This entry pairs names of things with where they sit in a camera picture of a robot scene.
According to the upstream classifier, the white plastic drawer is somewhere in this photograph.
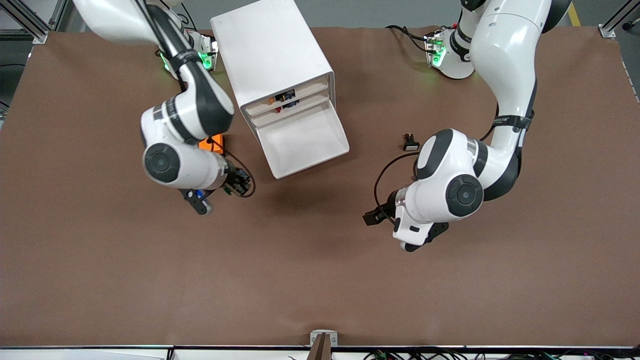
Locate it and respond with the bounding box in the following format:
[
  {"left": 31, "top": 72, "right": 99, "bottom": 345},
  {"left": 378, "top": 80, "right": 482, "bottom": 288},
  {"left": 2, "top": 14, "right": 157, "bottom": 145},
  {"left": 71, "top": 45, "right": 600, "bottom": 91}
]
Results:
[
  {"left": 247, "top": 86, "right": 334, "bottom": 128},
  {"left": 254, "top": 99, "right": 350, "bottom": 180},
  {"left": 242, "top": 75, "right": 333, "bottom": 118}
]

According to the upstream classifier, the arm base connector panel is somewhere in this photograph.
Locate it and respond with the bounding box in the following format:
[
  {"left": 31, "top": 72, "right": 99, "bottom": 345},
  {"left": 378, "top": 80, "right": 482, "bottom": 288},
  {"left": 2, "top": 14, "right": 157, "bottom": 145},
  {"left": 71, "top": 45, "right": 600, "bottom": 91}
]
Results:
[
  {"left": 424, "top": 30, "right": 447, "bottom": 68},
  {"left": 197, "top": 31, "right": 219, "bottom": 72}
]

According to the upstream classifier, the white drawer cabinet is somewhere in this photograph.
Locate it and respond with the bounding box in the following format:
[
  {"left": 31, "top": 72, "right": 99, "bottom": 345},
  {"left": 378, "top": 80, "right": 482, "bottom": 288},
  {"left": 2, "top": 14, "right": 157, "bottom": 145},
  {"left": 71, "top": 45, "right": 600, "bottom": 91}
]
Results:
[{"left": 210, "top": 0, "right": 337, "bottom": 146}]

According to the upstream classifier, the orange box with hole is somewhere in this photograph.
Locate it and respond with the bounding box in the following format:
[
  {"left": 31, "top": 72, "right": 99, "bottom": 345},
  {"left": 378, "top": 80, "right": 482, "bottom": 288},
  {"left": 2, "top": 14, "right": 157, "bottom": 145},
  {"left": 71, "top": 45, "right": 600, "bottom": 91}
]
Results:
[{"left": 198, "top": 134, "right": 226, "bottom": 153}]

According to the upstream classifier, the black blue small part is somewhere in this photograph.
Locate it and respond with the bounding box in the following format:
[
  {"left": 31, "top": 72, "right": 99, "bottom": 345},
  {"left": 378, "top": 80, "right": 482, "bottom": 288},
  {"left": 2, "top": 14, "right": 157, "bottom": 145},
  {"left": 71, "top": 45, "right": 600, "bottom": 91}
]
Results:
[{"left": 279, "top": 88, "right": 301, "bottom": 109}]

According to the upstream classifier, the white sheet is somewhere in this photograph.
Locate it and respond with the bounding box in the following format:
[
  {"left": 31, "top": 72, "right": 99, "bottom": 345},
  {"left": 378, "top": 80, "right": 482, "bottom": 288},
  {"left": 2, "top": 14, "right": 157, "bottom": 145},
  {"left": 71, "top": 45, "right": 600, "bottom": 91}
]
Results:
[{"left": 0, "top": 348, "right": 171, "bottom": 360}]

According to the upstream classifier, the black cable bundle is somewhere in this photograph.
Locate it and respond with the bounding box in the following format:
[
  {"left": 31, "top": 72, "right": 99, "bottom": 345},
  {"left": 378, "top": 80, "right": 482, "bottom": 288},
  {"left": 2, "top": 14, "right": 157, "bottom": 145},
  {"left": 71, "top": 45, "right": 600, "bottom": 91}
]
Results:
[{"left": 364, "top": 347, "right": 640, "bottom": 360}]

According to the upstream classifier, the black base cable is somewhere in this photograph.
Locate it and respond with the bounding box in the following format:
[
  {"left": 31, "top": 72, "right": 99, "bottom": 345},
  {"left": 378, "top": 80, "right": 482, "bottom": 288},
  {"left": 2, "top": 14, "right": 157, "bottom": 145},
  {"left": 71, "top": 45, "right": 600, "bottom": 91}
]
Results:
[{"left": 385, "top": 24, "right": 431, "bottom": 53}]

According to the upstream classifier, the aluminium frame post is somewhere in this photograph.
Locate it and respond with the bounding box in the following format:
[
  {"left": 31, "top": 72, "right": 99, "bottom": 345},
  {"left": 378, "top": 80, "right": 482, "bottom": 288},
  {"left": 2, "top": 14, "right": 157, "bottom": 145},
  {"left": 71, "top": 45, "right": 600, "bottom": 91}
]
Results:
[
  {"left": 598, "top": 0, "right": 640, "bottom": 40},
  {"left": 0, "top": 0, "right": 71, "bottom": 45}
]

